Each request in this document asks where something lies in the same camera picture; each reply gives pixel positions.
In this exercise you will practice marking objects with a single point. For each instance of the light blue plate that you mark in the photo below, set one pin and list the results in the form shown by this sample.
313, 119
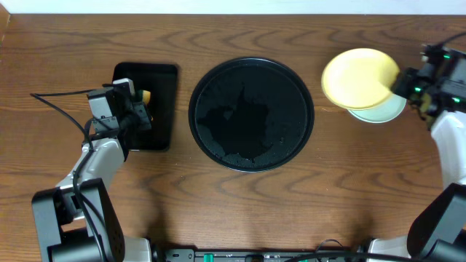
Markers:
384, 112

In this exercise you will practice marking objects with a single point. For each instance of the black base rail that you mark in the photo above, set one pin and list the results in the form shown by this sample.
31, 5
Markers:
330, 250

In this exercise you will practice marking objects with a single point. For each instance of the yellow green sponge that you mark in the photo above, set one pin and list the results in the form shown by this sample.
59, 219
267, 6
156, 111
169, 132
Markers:
145, 96

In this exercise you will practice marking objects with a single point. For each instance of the black round tray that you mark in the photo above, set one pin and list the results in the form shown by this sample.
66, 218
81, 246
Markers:
251, 114

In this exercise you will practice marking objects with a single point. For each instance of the yellow plate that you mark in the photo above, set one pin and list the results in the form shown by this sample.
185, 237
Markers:
359, 79

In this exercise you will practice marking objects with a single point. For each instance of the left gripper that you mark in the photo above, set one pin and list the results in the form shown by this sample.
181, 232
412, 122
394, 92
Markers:
142, 112

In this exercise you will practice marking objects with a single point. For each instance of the black rectangular tray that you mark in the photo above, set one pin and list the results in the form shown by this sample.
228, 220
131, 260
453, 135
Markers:
161, 80

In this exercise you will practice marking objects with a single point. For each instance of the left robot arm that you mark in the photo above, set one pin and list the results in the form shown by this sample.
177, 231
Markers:
75, 220

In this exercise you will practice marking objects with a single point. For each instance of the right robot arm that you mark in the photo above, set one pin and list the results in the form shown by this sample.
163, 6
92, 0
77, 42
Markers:
438, 233

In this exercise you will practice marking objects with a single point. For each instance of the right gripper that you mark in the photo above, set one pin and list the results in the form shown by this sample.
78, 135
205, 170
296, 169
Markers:
403, 78

